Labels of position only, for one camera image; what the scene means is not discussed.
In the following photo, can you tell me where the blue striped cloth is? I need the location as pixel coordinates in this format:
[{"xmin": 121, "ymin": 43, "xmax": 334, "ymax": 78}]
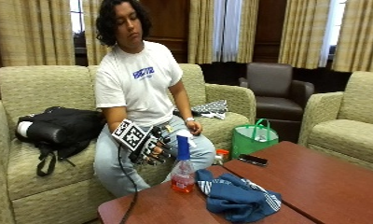
[{"xmin": 194, "ymin": 168, "xmax": 283, "ymax": 224}]

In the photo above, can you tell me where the beige curtain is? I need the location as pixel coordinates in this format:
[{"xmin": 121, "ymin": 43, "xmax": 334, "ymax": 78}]
[
  {"xmin": 187, "ymin": 0, "xmax": 214, "ymax": 65},
  {"xmin": 81, "ymin": 0, "xmax": 113, "ymax": 66},
  {"xmin": 331, "ymin": 0, "xmax": 373, "ymax": 74},
  {"xmin": 235, "ymin": 0, "xmax": 260, "ymax": 64},
  {"xmin": 276, "ymin": 0, "xmax": 332, "ymax": 70},
  {"xmin": 0, "ymin": 0, "xmax": 75, "ymax": 67}
]

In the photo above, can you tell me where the black backpack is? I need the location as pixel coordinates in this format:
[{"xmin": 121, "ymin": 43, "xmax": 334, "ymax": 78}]
[{"xmin": 13, "ymin": 105, "xmax": 106, "ymax": 177}]

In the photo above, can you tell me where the black glove cable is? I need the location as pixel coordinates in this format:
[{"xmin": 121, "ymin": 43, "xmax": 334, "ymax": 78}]
[{"xmin": 117, "ymin": 145, "xmax": 139, "ymax": 224}]

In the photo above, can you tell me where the black and white patterned pouch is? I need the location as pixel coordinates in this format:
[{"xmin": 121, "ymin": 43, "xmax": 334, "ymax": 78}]
[{"xmin": 189, "ymin": 99, "xmax": 230, "ymax": 121}]

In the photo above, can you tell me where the spray bottle with blue nozzle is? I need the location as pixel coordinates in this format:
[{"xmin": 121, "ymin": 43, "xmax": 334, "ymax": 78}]
[{"xmin": 169, "ymin": 130, "xmax": 198, "ymax": 194}]

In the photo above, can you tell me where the the person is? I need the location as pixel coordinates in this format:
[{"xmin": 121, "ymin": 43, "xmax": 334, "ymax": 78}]
[{"xmin": 91, "ymin": 0, "xmax": 216, "ymax": 199}]

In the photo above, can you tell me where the white bottle in backpack pocket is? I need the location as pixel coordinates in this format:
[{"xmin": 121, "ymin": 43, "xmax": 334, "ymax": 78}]
[{"xmin": 16, "ymin": 120, "xmax": 33, "ymax": 138}]

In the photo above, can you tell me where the white sheer curtain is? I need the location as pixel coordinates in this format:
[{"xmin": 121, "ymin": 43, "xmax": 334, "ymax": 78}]
[{"xmin": 211, "ymin": 0, "xmax": 243, "ymax": 63}]

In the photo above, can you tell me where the brown leather armchair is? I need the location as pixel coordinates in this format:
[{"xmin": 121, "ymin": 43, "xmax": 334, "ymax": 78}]
[{"xmin": 236, "ymin": 62, "xmax": 315, "ymax": 144}]

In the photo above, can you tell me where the beige fabric sofa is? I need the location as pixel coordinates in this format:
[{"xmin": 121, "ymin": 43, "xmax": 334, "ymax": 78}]
[{"xmin": 0, "ymin": 63, "xmax": 258, "ymax": 224}]

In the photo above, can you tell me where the black phone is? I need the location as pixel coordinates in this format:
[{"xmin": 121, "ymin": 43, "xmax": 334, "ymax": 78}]
[{"xmin": 236, "ymin": 153, "xmax": 270, "ymax": 167}]

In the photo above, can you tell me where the white cube of black markers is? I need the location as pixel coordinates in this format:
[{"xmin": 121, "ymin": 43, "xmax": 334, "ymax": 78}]
[{"xmin": 110, "ymin": 118, "xmax": 155, "ymax": 153}]

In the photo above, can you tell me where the green tote bag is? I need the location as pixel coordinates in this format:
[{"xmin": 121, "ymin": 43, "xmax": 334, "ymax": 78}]
[{"xmin": 230, "ymin": 118, "xmax": 279, "ymax": 161}]

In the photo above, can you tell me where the beige fabric armchair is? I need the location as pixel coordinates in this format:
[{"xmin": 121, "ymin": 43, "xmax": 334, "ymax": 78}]
[{"xmin": 296, "ymin": 70, "xmax": 373, "ymax": 174}]

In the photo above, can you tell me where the small bottle with orange cap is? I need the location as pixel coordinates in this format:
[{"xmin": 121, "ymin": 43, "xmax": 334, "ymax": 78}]
[{"xmin": 212, "ymin": 148, "xmax": 231, "ymax": 166}]

